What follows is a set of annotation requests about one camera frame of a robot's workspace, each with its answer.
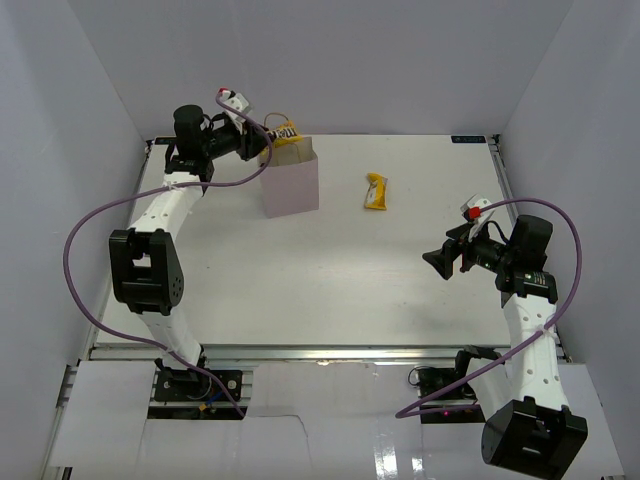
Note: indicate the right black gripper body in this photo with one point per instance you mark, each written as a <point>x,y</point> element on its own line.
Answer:
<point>484,251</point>

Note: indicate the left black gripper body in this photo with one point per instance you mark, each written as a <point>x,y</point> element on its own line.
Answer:
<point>226,140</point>

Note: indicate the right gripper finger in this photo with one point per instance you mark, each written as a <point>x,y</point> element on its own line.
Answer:
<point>461,232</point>
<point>442,260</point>

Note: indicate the yellow M&M packet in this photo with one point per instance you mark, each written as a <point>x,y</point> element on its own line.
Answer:
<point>284,134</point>

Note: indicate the yellow snack bar wrapper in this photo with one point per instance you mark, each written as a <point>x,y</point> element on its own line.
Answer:
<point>375,198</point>

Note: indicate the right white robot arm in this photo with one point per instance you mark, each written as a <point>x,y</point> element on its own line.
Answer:
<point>529,426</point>

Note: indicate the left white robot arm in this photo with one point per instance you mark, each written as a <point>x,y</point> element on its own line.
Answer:
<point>146,272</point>

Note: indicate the pink paper bag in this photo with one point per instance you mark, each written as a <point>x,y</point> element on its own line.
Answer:
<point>290,183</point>

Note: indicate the blue label left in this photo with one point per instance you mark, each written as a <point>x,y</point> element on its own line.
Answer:
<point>167,140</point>

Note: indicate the blue label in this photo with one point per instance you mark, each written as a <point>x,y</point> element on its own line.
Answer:
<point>167,140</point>
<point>468,139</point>

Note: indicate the blue label right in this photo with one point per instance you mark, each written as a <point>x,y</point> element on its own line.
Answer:
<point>468,139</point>

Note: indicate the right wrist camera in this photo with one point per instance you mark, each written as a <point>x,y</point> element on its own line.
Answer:
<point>476,211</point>

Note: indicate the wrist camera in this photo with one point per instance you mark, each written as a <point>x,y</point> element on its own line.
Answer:
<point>235,106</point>
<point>476,211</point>

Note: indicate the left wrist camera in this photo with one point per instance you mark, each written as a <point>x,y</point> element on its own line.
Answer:
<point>235,106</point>

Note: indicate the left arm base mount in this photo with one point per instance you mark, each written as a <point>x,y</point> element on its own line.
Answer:
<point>180,394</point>

